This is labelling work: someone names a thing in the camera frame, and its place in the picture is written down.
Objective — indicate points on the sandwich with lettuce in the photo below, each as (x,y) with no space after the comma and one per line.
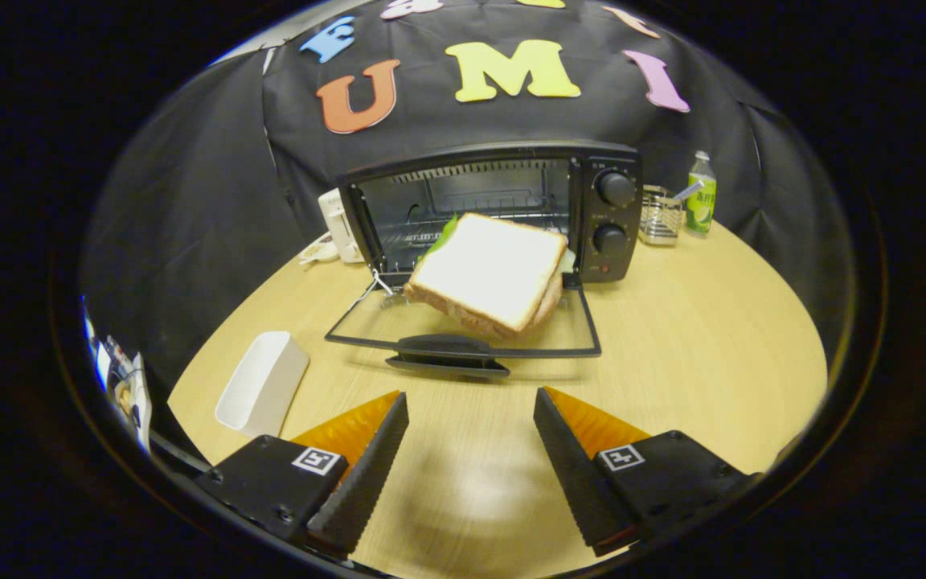
(483,269)

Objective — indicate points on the small white dish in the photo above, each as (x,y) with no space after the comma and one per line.
(318,251)

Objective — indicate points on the black toaster oven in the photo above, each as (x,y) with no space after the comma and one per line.
(616,213)

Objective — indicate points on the striped straw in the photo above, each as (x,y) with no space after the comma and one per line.
(688,191)

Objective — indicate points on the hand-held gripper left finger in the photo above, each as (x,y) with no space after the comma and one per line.
(366,474)

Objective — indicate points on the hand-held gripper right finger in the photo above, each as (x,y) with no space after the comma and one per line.
(575,474)

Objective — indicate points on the clear glass holder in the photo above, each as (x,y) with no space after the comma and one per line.
(660,221)

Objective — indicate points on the green label drink bottle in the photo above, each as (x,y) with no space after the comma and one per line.
(701,205)

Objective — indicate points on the white rectangular tray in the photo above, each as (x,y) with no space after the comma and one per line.
(258,386)

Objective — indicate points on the white pop-up toaster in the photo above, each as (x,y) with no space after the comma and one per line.
(342,225)

